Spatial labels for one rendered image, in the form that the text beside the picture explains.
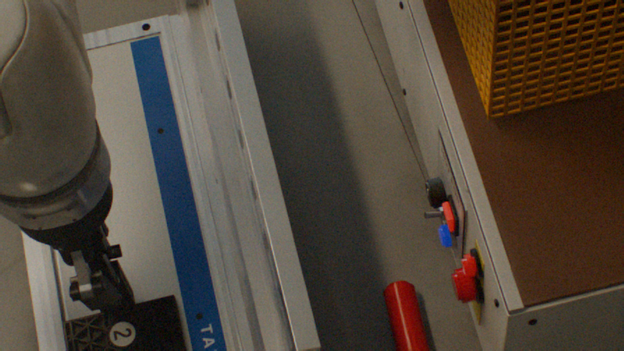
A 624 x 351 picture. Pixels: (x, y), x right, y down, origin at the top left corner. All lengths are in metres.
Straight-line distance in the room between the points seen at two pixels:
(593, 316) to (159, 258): 0.39
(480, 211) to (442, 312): 0.20
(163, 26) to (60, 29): 0.50
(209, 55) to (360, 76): 0.16
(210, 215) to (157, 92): 0.14
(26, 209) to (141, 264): 0.30
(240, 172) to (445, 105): 0.19
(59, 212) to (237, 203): 0.24
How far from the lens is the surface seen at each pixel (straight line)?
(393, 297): 1.21
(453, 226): 1.15
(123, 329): 1.22
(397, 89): 1.33
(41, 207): 0.97
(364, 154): 1.30
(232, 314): 1.22
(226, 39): 1.12
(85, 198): 0.98
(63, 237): 1.03
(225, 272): 1.23
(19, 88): 0.85
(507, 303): 1.02
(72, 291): 1.06
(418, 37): 1.13
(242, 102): 1.09
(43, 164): 0.91
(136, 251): 1.26
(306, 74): 1.35
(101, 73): 1.35
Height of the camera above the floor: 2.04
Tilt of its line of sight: 62 degrees down
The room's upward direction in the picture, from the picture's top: 9 degrees counter-clockwise
